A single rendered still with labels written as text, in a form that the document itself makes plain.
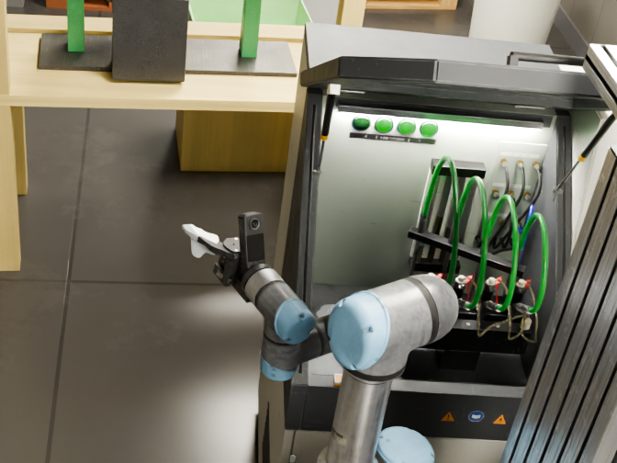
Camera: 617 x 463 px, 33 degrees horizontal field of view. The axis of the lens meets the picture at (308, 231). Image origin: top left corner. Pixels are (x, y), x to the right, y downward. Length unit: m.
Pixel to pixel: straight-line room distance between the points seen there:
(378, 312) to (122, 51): 2.40
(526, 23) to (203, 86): 2.70
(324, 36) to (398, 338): 1.36
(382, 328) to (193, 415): 2.16
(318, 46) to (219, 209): 2.00
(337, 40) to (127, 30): 1.19
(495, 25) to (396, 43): 3.36
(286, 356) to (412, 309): 0.41
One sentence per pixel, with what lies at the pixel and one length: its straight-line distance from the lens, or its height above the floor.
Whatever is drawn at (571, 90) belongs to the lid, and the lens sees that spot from 1.81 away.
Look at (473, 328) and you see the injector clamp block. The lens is 2.74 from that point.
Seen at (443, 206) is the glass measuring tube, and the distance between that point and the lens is 2.84.
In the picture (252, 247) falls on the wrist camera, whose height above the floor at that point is 1.49.
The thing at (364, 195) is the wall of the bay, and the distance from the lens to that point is 2.83.
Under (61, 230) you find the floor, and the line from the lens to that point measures 4.52.
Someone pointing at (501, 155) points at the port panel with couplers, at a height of 1.32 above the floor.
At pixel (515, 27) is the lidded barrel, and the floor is 0.30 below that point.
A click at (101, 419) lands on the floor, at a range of 3.70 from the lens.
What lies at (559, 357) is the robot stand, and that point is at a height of 1.69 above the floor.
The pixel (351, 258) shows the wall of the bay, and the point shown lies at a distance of 2.95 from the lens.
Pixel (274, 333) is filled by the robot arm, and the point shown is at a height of 1.41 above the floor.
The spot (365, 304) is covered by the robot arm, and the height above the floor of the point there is 1.68.
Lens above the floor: 2.72
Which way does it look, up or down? 36 degrees down
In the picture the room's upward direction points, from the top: 9 degrees clockwise
